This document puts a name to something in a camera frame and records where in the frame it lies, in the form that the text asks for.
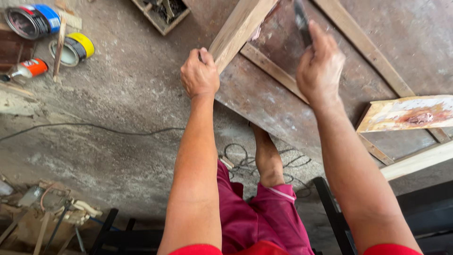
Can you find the person's left hand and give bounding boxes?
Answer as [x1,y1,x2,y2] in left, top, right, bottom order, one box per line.
[180,47,220,100]

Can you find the person's right hand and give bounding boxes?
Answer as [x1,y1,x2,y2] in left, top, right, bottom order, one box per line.
[296,20,346,107]

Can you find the dark metal putty knife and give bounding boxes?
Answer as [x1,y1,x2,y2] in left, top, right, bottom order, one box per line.
[293,0,313,48]

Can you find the wooden furniture frame with panel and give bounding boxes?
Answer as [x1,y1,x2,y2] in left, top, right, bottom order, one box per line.
[208,0,453,182]

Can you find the open wooden box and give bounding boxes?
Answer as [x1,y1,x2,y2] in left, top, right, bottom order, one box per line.
[130,0,192,36]

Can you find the wooden board smeared with putty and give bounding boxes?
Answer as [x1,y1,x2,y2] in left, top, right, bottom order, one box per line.
[356,94,453,134]

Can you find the person's bare leg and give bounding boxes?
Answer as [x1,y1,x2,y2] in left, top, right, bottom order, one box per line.
[249,122,286,188]

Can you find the yellow and black paint can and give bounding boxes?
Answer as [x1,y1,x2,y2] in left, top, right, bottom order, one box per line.
[49,32,95,67]

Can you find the pale wood offcuts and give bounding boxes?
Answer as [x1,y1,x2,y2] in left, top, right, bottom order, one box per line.
[54,0,83,31]

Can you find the thin wooden stir stick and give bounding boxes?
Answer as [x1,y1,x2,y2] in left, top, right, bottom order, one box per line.
[53,17,67,83]

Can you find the blue and red paint can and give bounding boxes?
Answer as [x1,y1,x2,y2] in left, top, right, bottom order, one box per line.
[4,4,61,40]

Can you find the clear bottle with orange label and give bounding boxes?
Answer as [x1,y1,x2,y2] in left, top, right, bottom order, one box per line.
[0,58,49,83]

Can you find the person's maroon shorts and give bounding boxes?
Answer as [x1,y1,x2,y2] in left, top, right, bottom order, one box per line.
[216,159,315,255]

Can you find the dark brown wooden piece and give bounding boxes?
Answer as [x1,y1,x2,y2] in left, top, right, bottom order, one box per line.
[0,29,36,72]

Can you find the person's red shirt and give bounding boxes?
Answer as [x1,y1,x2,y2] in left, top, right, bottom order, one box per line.
[169,242,422,255]

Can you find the heap of tools and scraps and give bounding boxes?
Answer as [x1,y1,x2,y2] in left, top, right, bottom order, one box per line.
[0,175,104,255]

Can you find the tangled black wire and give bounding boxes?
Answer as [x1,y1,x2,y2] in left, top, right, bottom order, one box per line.
[224,143,314,198]

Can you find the long black cable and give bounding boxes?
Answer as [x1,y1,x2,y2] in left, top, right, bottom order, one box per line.
[0,122,185,143]

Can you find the black metal chair frame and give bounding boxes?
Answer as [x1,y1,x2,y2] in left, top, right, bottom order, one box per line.
[89,208,164,255]
[312,176,453,255]

